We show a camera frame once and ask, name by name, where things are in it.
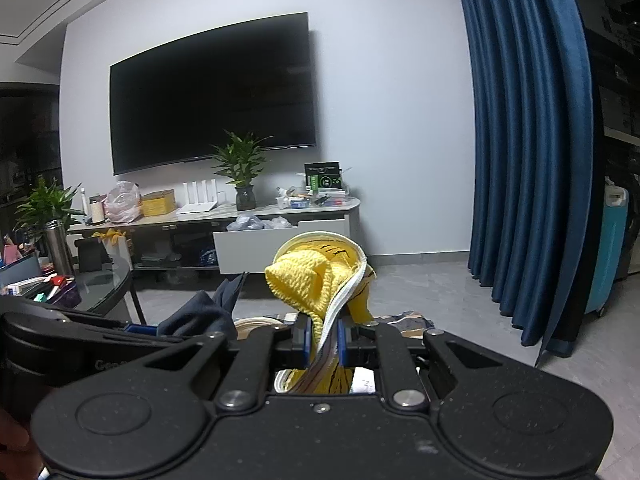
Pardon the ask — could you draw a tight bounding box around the dark navy cloth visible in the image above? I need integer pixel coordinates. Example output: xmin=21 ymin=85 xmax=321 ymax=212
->
xmin=156 ymin=273 xmax=248 ymax=340

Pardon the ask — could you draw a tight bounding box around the steel thermos bottle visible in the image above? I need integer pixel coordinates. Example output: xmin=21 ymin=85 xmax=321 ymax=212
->
xmin=43 ymin=219 xmax=74 ymax=275

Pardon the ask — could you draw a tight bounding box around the blue curtain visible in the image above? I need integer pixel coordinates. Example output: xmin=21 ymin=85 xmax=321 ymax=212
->
xmin=461 ymin=0 xmax=603 ymax=358

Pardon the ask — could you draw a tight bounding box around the person's left hand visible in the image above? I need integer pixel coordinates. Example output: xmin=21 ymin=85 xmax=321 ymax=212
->
xmin=1 ymin=411 xmax=42 ymax=480

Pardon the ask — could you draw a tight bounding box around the large black television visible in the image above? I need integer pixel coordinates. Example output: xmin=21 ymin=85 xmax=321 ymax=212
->
xmin=108 ymin=12 xmax=317 ymax=174

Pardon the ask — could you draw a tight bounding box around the white wifi router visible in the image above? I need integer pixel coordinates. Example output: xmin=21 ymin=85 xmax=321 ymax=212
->
xmin=176 ymin=179 xmax=218 ymax=216

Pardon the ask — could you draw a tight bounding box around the plaid blanket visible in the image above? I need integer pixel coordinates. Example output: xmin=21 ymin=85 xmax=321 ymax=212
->
xmin=375 ymin=311 xmax=435 ymax=338

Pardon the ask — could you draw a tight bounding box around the potted plant on cabinet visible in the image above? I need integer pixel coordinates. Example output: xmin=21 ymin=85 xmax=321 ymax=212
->
xmin=213 ymin=130 xmax=269 ymax=211

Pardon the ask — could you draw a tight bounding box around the round black glass table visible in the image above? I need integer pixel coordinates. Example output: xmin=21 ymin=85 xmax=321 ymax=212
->
xmin=61 ymin=256 xmax=146 ymax=325

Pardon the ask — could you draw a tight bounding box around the yellow box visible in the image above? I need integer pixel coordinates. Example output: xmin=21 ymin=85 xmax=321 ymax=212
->
xmin=141 ymin=190 xmax=177 ymax=218

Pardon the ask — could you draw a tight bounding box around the white tv cabinet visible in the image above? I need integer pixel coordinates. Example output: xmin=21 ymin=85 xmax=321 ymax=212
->
xmin=70 ymin=197 xmax=360 ymax=274

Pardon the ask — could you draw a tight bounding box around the yellow knitted pouch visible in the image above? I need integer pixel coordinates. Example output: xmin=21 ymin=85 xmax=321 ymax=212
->
xmin=265 ymin=231 xmax=375 ymax=394

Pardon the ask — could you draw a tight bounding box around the teal suitcase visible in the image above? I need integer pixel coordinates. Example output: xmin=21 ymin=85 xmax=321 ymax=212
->
xmin=585 ymin=184 xmax=628 ymax=315

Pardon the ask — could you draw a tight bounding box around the black green display box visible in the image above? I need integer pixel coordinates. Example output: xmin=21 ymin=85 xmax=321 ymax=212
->
xmin=304 ymin=162 xmax=343 ymax=194

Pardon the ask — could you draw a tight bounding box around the pink plastic bag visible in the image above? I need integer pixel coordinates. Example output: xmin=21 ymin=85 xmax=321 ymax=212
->
xmin=104 ymin=181 xmax=142 ymax=224

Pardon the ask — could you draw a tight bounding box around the potted plant on table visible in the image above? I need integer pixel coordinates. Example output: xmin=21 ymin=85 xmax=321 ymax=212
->
xmin=15 ymin=176 xmax=85 ymax=238

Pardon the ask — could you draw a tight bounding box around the purple tray of items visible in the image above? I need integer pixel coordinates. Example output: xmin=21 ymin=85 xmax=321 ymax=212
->
xmin=1 ymin=274 xmax=81 ymax=309

